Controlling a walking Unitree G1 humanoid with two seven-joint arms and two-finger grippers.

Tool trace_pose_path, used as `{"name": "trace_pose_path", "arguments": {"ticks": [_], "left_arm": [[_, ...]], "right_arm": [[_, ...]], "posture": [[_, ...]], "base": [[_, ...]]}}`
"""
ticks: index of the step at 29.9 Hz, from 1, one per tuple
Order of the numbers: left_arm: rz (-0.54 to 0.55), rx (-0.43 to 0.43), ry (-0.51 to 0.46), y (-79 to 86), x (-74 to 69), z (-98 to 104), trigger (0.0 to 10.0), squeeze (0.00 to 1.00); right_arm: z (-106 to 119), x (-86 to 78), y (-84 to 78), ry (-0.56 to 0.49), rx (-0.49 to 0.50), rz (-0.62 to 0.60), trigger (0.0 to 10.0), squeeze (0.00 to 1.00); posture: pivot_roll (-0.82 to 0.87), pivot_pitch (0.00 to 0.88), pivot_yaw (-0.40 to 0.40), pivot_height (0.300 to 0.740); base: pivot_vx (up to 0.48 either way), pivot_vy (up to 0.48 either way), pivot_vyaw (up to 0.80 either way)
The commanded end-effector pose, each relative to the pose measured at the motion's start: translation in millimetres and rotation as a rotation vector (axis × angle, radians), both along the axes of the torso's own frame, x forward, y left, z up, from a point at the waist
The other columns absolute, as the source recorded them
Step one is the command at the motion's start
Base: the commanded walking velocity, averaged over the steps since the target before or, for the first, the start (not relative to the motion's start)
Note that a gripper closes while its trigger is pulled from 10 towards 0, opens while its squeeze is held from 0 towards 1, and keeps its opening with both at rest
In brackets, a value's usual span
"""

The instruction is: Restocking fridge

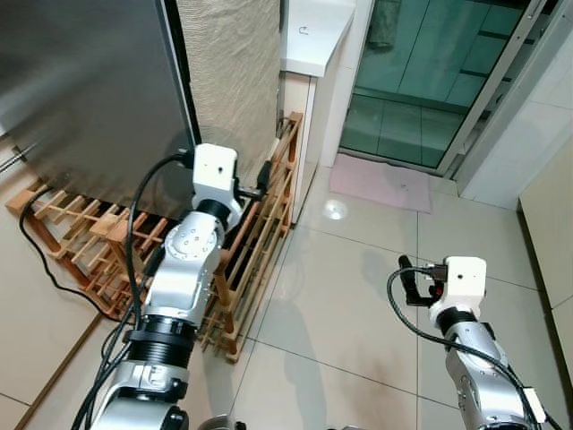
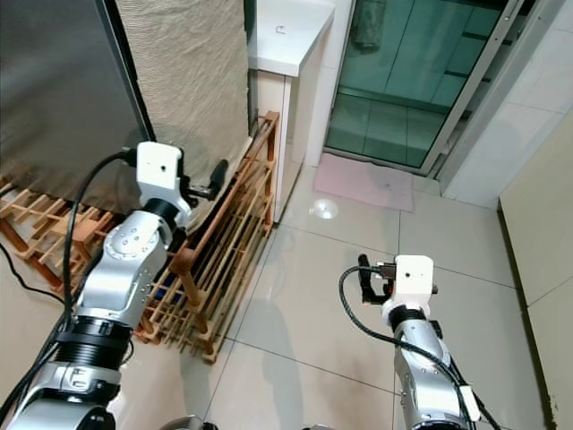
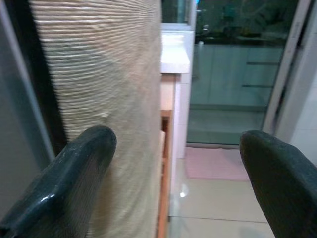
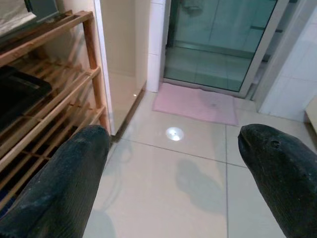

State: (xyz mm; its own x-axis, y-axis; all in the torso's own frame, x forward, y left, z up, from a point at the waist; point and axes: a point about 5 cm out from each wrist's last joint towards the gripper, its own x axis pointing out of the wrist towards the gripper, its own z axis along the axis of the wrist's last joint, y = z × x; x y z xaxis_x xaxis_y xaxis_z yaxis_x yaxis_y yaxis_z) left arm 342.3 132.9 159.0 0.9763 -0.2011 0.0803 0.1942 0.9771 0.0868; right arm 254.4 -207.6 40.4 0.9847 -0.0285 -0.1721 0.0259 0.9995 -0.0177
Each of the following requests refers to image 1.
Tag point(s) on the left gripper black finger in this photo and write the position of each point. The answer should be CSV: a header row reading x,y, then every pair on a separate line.
x,y
264,175

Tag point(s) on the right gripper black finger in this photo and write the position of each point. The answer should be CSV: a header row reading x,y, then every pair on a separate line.
x,y
408,278

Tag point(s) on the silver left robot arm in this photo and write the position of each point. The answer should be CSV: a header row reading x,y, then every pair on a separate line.
x,y
183,269

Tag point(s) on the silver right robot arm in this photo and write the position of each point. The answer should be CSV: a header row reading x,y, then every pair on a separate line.
x,y
479,376

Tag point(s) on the steel fridge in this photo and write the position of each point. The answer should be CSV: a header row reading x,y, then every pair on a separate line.
x,y
89,90

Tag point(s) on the white door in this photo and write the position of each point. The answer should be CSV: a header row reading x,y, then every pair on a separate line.
x,y
336,116

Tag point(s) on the pink floor mat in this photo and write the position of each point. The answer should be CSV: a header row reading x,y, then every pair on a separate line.
x,y
380,184

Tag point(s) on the beige cloth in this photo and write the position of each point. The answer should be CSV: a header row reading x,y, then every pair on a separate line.
x,y
228,72

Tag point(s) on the wooden slatted rack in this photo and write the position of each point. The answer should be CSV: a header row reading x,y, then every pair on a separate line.
x,y
107,228

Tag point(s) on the glass sliding door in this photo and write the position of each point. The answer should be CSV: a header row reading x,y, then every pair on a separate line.
x,y
421,81

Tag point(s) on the hanging pale towel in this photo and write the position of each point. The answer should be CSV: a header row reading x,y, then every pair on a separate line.
x,y
385,22

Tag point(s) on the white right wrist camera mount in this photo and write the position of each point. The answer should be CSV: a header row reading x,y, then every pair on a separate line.
x,y
461,278

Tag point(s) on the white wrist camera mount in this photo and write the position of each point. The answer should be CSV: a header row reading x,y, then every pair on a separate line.
x,y
461,278
215,170

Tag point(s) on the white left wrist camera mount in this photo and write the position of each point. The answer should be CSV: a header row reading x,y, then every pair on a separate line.
x,y
215,170

